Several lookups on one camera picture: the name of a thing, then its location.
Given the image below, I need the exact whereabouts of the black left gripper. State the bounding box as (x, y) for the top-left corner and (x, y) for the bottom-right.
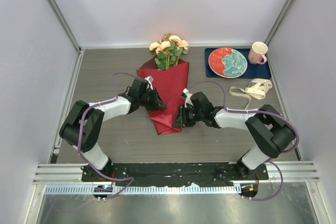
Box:
(139, 88), (166, 112)

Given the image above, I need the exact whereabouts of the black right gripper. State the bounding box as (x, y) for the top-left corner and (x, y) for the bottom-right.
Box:
(172, 104), (204, 129)

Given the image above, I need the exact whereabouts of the dark red wrapping paper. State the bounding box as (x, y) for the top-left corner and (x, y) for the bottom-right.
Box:
(137, 58), (190, 135)

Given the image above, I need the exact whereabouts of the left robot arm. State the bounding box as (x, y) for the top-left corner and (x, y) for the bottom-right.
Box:
(59, 76), (166, 182)

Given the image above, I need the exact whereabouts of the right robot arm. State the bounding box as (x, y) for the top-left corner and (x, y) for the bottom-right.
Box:
(173, 89), (299, 179)

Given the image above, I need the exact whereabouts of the red and teal plate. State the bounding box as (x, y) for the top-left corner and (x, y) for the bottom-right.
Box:
(208, 48), (248, 79)

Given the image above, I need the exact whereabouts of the cream ribbon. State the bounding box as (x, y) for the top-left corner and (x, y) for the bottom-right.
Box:
(229, 78), (273, 110)

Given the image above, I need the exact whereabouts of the blue tray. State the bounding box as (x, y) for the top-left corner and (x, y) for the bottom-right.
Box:
(204, 48), (271, 79)

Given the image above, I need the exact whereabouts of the pink mug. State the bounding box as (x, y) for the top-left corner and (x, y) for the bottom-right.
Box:
(248, 41), (268, 65)

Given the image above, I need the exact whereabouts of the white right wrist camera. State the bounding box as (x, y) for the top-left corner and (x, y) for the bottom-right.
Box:
(181, 89), (193, 108)

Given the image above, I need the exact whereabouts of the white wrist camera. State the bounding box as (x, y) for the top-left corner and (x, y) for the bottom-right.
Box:
(145, 76), (154, 90)
(181, 89), (193, 108)

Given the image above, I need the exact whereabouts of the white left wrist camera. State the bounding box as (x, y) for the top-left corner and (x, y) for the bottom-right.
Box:
(145, 76), (154, 90)

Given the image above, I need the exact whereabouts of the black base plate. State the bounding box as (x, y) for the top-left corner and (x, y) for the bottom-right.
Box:
(81, 162), (268, 187)

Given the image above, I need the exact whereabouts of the aluminium front rail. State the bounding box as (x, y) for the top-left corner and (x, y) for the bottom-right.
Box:
(33, 161), (319, 198)

